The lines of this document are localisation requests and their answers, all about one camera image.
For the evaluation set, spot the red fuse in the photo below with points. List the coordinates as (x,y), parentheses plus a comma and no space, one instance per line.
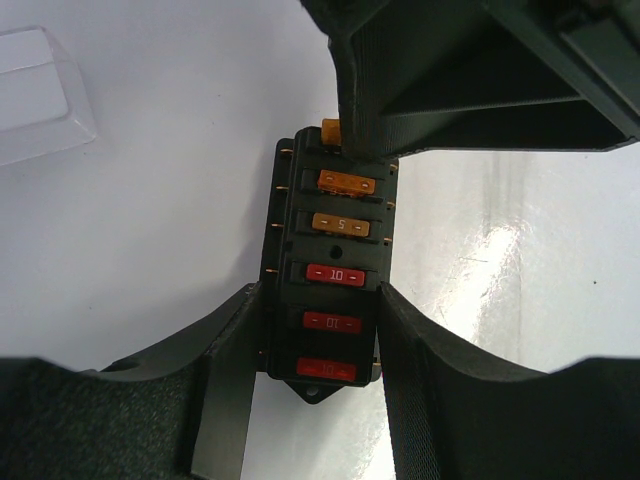
(326,369)
(335,275)
(331,322)

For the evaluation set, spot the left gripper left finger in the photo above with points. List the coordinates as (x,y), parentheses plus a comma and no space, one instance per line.
(178,409)

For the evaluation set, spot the clear plastic fuse box cover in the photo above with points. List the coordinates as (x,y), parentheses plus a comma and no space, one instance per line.
(44,103)

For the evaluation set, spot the black fuse box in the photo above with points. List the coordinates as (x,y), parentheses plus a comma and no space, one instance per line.
(290,244)

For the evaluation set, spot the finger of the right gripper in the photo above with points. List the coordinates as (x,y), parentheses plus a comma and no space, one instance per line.
(414,76)

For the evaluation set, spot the red fuse middle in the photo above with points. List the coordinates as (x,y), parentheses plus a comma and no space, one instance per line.
(331,322)

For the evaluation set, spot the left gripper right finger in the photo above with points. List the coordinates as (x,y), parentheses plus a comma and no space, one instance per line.
(456,411)

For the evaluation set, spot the red fuse near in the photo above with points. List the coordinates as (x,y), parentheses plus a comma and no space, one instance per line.
(326,369)

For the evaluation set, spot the orange blade fuse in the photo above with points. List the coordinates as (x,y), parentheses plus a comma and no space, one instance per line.
(345,184)
(340,225)
(331,133)

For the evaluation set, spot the red fuse far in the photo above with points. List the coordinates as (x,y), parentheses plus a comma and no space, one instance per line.
(335,275)

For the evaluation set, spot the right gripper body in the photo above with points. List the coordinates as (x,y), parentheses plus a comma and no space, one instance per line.
(579,62)

